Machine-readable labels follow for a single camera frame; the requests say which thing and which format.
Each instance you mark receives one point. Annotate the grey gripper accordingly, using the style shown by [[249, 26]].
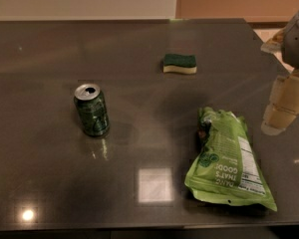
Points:
[[297, 47]]

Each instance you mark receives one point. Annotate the green rice chip bag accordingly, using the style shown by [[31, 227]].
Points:
[[226, 171]]

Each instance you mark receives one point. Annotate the green soda can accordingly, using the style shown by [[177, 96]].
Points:
[[91, 106]]

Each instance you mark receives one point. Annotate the green and yellow sponge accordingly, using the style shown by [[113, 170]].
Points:
[[177, 63]]

